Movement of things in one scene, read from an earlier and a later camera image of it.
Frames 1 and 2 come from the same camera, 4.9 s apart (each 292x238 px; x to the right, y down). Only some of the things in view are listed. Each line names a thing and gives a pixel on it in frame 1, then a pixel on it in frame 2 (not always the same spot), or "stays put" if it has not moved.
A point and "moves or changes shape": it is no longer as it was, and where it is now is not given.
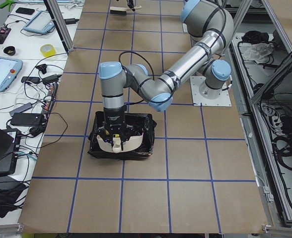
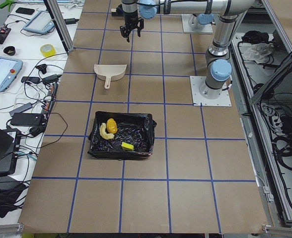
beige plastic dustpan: x=129 y=144 moves or changes shape
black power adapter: x=27 y=119 stays put
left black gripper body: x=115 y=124 to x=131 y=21
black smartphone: x=25 y=10 stays put
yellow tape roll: x=47 y=50 stays put
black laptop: x=3 y=147 stays put
